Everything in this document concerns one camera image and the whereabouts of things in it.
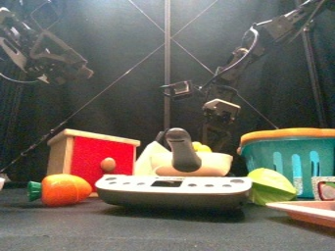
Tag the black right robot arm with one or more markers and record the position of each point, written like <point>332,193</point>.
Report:
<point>244,52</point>

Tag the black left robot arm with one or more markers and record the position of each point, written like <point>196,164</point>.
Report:
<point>8,18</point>

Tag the white toy pot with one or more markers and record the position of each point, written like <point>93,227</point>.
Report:
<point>217,161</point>

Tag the yellow toy food piece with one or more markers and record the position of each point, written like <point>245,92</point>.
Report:
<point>201,147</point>

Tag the teal basket with orange rim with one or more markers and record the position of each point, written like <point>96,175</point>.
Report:
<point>283,157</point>

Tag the pale cream leaf-shaped piece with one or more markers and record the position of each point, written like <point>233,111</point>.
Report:
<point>146,160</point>

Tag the green toy cabbage leaf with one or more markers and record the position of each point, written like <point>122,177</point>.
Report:
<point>269,186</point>

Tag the grey digital kitchen scale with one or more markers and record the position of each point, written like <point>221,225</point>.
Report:
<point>173,192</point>

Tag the red wooden drawer box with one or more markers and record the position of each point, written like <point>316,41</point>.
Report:
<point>93,157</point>

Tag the orange toy carrot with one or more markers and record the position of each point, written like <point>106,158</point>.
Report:
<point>60,189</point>

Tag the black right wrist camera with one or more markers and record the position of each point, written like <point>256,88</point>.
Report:
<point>178,90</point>

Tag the grey vertical frame pole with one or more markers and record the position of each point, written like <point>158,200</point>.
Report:
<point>166,59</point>

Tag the dark frame pole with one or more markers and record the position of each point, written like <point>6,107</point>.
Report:
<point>311,72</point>

